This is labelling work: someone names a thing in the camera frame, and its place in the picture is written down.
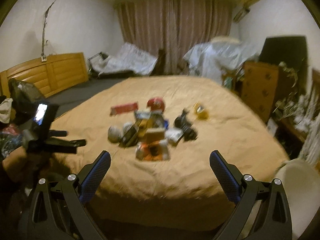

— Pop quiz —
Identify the black plastic bag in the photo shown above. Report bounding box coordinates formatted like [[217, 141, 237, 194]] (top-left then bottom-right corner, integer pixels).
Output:
[[174, 108, 197, 141]]

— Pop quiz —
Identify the dark grey mattress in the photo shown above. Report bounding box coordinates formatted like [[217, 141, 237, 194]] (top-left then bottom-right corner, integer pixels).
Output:
[[47, 78, 125, 117]]

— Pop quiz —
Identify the grey round ball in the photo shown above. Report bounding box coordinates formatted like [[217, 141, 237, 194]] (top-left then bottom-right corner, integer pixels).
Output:
[[107, 126, 123, 144]]

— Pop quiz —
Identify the red rectangular carton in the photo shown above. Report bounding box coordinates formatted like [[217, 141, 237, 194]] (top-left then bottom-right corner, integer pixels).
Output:
[[110, 102, 138, 116]]

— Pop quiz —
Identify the wooden headboard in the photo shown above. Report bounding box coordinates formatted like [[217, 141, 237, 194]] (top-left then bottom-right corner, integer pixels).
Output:
[[1, 53, 88, 97]]

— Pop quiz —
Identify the yellow crumpled wrapper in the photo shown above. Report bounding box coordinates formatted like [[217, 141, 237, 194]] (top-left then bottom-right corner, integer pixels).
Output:
[[193, 102, 209, 120]]

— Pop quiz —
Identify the white plastic bucket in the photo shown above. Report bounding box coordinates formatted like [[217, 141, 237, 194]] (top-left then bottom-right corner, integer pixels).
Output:
[[275, 159, 319, 239]]

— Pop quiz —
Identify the white wet wipes pack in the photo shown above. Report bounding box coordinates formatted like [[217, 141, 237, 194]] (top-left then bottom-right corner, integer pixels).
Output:
[[165, 127, 183, 145]]

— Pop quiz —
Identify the orange white snack packet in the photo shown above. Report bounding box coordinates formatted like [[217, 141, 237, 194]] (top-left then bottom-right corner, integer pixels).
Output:
[[136, 139, 170, 161]]

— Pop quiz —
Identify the left white plastic cover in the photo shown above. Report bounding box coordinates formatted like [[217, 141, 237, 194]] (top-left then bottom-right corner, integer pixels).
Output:
[[88, 42, 158, 76]]

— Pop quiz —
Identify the white plastic cover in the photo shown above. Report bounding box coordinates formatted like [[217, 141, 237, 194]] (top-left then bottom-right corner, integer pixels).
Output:
[[183, 36, 258, 85], [88, 42, 158, 76]]

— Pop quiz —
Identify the wooden chest of drawers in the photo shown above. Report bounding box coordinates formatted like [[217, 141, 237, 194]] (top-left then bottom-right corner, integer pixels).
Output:
[[241, 61, 294, 123]]

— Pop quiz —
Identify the right white plastic cover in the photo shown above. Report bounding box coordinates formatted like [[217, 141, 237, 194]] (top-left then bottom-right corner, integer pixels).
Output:
[[183, 36, 258, 85]]

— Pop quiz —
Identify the black television screen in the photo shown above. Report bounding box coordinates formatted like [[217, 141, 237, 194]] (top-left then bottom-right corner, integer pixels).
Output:
[[259, 36, 308, 71]]

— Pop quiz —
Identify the pink-brown curtain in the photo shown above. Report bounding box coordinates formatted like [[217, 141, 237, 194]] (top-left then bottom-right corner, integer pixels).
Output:
[[115, 0, 233, 75]]

